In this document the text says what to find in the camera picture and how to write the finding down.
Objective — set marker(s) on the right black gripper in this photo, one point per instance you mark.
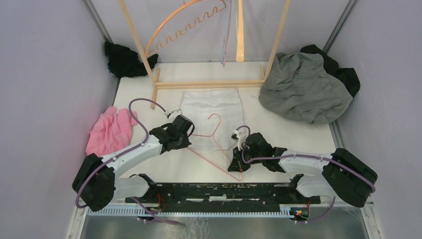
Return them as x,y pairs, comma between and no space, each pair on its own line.
238,164

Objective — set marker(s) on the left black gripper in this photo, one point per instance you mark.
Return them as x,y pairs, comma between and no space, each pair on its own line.
184,144

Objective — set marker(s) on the pink wire hanger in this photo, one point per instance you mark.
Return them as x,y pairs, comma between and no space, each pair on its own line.
214,165

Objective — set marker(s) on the white skirt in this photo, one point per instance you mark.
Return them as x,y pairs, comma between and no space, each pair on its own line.
198,106

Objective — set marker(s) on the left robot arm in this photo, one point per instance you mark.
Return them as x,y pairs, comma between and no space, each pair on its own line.
99,180

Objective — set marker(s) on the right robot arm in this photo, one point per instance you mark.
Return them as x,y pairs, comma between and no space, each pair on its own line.
338,174

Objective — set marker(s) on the orange plastic hanger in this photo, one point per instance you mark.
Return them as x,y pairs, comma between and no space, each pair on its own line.
184,19

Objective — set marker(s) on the wooden hanger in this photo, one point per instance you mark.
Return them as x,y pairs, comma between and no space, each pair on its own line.
240,48

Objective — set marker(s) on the wooden clothes rack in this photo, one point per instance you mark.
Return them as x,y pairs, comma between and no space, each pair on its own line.
155,77

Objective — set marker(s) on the pink garment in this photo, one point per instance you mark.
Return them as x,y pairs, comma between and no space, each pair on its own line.
112,132

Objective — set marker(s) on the black garment left corner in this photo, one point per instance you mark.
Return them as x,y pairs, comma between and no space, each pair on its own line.
123,62

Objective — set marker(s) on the black garment corner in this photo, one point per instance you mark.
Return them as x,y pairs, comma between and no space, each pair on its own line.
123,62
347,76

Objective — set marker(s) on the grey garment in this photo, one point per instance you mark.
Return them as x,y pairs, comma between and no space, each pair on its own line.
299,88

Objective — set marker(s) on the black garment right corner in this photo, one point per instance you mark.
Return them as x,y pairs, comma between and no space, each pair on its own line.
347,76

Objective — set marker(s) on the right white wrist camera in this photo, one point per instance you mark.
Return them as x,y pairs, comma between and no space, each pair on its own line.
240,138

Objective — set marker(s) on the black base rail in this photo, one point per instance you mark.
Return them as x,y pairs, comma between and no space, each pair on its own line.
224,197

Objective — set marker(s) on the white cable duct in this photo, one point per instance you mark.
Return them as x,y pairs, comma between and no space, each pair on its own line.
137,211

